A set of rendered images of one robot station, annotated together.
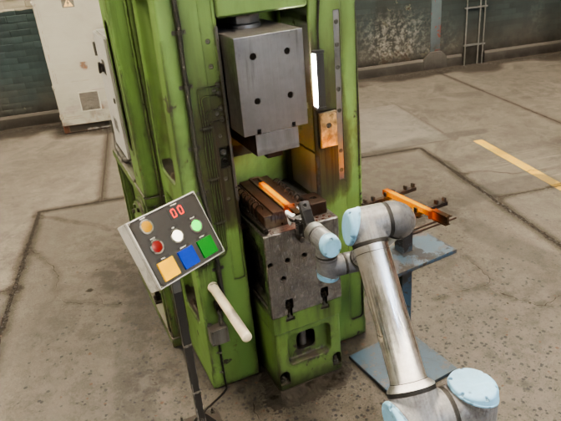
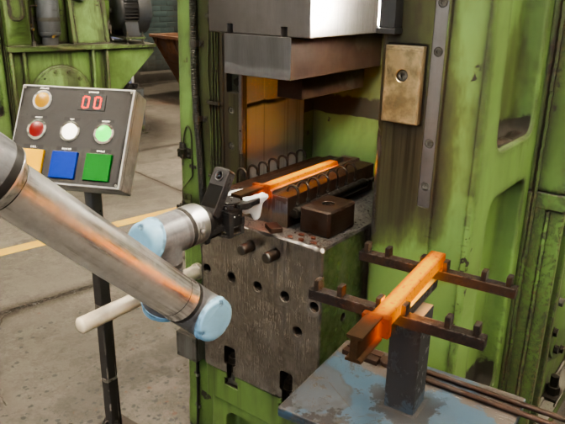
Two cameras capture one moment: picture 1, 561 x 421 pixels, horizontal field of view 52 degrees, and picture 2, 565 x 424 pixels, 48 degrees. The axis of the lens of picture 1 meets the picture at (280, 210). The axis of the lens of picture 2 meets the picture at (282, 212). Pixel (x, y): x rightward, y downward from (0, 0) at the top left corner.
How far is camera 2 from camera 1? 2.21 m
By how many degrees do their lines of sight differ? 55
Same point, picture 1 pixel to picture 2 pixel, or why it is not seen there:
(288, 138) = (272, 56)
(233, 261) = not seen: hidden behind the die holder
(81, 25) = not seen: outside the picture
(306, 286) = (257, 347)
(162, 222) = (64, 105)
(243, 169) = (354, 140)
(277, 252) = (218, 252)
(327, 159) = (397, 150)
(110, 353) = not seen: hidden behind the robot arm
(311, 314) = (263, 405)
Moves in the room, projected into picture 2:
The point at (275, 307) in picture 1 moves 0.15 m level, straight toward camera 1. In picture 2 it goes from (209, 344) to (158, 360)
